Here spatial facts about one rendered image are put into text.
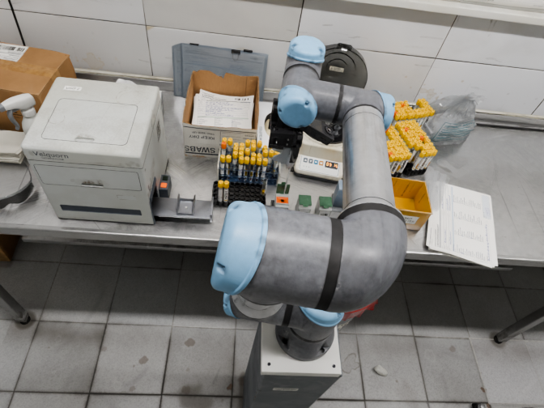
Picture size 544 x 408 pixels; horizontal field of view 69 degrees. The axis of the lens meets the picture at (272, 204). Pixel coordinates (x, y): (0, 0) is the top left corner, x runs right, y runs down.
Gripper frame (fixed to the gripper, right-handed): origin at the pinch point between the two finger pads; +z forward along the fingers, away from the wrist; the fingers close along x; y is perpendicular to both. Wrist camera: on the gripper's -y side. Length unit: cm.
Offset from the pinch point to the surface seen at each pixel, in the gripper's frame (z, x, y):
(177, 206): 17.9, 4.2, 30.6
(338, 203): 21.5, -4.2, -19.5
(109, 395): 112, 37, 61
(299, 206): 18.7, 0.1, -6.0
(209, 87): 16, -50, 26
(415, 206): 23, -6, -47
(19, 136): 21, -21, 85
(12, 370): 112, 28, 103
